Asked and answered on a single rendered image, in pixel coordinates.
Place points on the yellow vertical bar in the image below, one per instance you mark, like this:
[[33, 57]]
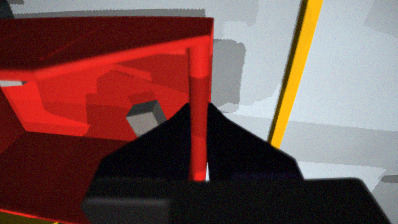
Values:
[[308, 17]]

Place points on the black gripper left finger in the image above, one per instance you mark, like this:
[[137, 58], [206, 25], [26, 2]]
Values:
[[156, 153]]

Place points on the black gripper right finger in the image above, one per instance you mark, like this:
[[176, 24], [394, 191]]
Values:
[[242, 155]]

